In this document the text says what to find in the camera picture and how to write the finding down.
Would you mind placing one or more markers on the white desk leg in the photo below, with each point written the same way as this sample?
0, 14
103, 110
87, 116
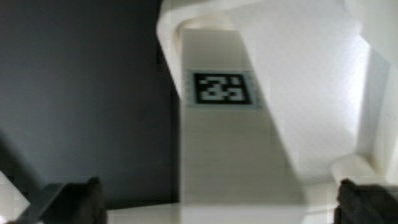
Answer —
240, 189

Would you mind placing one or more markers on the white desk top tray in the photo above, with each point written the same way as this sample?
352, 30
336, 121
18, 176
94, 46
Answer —
321, 48

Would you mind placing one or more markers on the white left barrier block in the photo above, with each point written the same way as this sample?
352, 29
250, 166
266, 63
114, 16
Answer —
12, 200

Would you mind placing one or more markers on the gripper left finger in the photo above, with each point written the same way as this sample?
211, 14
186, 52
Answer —
69, 204

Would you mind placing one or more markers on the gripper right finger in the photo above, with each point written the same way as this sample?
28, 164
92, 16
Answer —
366, 204

